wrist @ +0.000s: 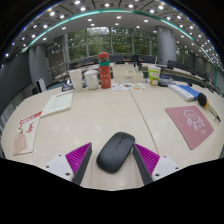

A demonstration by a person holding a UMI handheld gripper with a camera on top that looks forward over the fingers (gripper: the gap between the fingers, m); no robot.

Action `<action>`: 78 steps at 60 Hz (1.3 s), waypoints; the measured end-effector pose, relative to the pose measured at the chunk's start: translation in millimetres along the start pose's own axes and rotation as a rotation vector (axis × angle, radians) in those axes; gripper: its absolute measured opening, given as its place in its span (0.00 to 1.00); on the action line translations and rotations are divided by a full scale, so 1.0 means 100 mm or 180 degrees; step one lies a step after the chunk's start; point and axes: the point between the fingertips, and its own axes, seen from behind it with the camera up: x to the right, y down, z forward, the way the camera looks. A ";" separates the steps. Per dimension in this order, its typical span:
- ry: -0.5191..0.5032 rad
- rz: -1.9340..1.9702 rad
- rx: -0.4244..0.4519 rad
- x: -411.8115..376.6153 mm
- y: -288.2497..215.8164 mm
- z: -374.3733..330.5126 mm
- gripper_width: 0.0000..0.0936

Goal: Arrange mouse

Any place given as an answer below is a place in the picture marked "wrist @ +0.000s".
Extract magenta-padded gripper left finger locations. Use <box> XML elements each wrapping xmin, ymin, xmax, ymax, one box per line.
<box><xmin>44</xmin><ymin>142</ymin><xmax>93</xmax><ymax>186</ymax></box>

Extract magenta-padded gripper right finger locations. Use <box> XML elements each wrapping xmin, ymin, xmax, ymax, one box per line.
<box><xmin>132</xmin><ymin>143</ymin><xmax>183</xmax><ymax>186</ymax></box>

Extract black computer mouse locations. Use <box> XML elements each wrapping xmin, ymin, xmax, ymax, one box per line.
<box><xmin>96</xmin><ymin>131</ymin><xmax>136</xmax><ymax>174</ymax></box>

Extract pink printed mouse pad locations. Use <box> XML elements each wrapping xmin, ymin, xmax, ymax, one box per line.
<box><xmin>164</xmin><ymin>105</ymin><xmax>215</xmax><ymax>151</ymax></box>

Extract white booklet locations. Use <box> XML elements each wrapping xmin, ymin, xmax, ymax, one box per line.
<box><xmin>40</xmin><ymin>90</ymin><xmax>75</xmax><ymax>118</ymax></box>

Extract red and white pamphlet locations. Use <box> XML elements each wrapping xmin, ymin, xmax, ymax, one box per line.
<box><xmin>12</xmin><ymin>110</ymin><xmax>43</xmax><ymax>156</ymax></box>

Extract colourful printed flyer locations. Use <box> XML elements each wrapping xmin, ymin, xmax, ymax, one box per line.
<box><xmin>111</xmin><ymin>82</ymin><xmax>148</xmax><ymax>91</ymax></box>

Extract blue and white book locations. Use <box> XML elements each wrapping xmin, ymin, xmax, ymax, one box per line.
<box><xmin>167</xmin><ymin>83</ymin><xmax>200</xmax><ymax>102</ymax></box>

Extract white lidded mug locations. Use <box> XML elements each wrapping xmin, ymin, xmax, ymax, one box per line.
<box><xmin>83</xmin><ymin>69</ymin><xmax>100</xmax><ymax>90</ymax></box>

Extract dark conference microphone unit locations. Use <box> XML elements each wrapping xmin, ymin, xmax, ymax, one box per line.
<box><xmin>157</xmin><ymin>75</ymin><xmax>176</xmax><ymax>88</ymax></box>

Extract black handheld microphone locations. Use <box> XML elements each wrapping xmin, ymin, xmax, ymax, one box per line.
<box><xmin>197</xmin><ymin>92</ymin><xmax>222</xmax><ymax>123</ymax></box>

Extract green printed drink cup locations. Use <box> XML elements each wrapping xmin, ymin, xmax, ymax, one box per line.
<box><xmin>147</xmin><ymin>65</ymin><xmax>162</xmax><ymax>87</ymax></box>

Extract white cardboard box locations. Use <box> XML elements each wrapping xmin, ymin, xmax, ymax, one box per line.
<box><xmin>112</xmin><ymin>64</ymin><xmax>145</xmax><ymax>84</ymax></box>

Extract red thermos bottle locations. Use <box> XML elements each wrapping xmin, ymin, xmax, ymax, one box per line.
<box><xmin>97</xmin><ymin>51</ymin><xmax>112</xmax><ymax>90</ymax></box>

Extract dark office chairs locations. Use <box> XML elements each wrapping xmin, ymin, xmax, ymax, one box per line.
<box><xmin>68</xmin><ymin>54</ymin><xmax>214</xmax><ymax>88</ymax></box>

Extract ceiling lights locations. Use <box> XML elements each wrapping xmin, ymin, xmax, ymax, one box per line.
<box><xmin>3</xmin><ymin>0</ymin><xmax>222</xmax><ymax>69</ymax></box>

